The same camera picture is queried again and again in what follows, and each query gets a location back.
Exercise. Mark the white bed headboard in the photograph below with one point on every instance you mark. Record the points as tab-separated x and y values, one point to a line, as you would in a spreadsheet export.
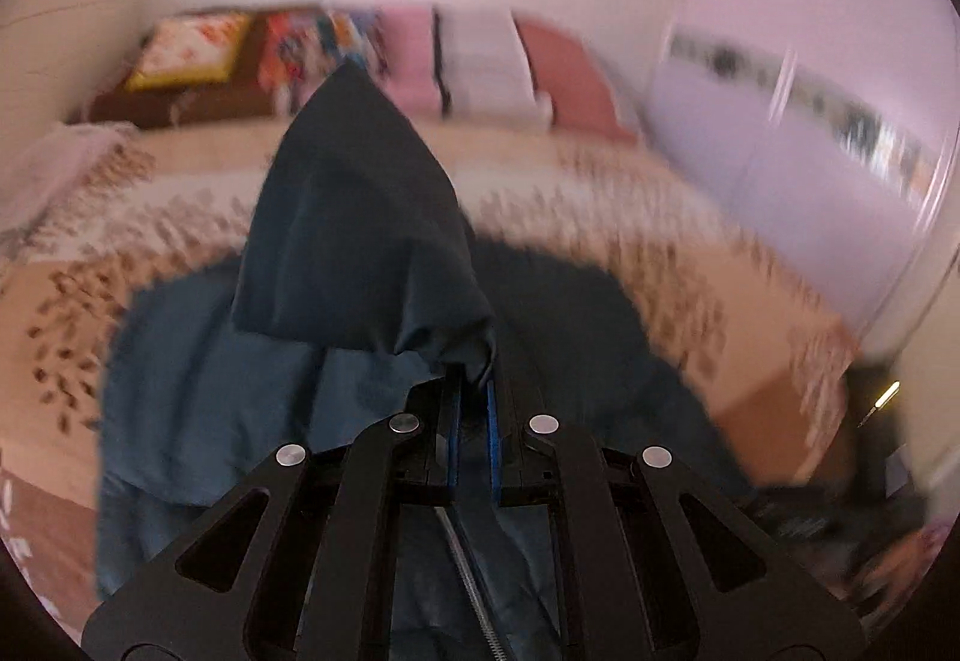
60	45

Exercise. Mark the lilac sliding-door wardrobe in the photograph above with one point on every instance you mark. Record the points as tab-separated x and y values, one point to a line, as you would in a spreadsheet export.
787	166

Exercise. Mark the beige leaf-printed bed blanket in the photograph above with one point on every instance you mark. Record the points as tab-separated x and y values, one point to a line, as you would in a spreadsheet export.
600	196

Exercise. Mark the dark teal padded jacket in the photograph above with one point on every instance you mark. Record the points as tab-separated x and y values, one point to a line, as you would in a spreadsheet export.
352	218

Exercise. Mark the pink white striped pillow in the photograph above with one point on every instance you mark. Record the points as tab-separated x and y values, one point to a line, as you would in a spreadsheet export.
465	60

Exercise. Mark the lilac pillow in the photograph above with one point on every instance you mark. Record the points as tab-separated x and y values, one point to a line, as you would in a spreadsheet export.
52	173

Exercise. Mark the brown folded blanket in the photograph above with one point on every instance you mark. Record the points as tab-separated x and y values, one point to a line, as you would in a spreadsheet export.
210	106

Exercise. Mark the dusty rose pillow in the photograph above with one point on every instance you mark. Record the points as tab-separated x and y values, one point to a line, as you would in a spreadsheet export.
577	83

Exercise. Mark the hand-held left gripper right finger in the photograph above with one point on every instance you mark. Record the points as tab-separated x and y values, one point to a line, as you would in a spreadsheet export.
493	440

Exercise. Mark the colourful patterned cushion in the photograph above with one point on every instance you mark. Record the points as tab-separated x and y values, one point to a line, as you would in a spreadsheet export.
300	49

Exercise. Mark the yellow flower-printed cushion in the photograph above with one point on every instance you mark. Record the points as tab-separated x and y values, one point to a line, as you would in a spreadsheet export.
187	49

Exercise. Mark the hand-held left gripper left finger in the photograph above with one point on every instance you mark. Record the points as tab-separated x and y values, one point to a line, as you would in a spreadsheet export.
450	440

